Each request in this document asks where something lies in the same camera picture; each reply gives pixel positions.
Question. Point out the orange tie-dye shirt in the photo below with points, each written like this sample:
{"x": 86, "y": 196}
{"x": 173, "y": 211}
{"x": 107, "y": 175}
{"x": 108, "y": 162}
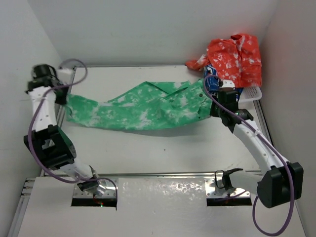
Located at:
{"x": 237, "y": 59}

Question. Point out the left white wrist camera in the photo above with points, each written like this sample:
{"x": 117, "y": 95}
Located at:
{"x": 65, "y": 75}

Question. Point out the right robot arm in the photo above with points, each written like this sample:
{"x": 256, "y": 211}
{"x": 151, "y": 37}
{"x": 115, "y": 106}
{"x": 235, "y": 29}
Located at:
{"x": 282, "y": 180}

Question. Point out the blue patterned garment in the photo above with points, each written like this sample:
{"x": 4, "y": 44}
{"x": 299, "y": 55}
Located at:
{"x": 213, "y": 83}

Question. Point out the green tie-dye trousers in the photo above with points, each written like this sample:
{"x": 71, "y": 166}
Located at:
{"x": 148, "y": 106}

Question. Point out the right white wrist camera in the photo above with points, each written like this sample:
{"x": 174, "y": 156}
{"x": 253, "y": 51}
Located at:
{"x": 228, "y": 84}

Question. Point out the white plastic basket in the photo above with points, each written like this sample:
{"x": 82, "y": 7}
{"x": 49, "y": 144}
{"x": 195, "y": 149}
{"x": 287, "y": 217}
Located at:
{"x": 250, "y": 94}

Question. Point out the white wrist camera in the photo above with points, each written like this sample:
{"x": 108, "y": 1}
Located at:
{"x": 65, "y": 75}
{"x": 228, "y": 84}

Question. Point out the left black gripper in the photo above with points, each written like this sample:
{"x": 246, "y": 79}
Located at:
{"x": 63, "y": 100}

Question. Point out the aluminium table frame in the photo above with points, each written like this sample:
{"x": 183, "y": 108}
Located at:
{"x": 150, "y": 106}

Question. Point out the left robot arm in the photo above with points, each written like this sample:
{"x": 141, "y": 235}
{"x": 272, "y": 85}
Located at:
{"x": 45, "y": 140}

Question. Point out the white front cover panel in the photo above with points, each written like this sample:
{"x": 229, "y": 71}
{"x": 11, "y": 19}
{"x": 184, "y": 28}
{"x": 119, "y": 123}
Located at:
{"x": 147, "y": 207}

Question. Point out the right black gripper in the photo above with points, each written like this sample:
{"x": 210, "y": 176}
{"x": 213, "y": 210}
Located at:
{"x": 213, "y": 112}

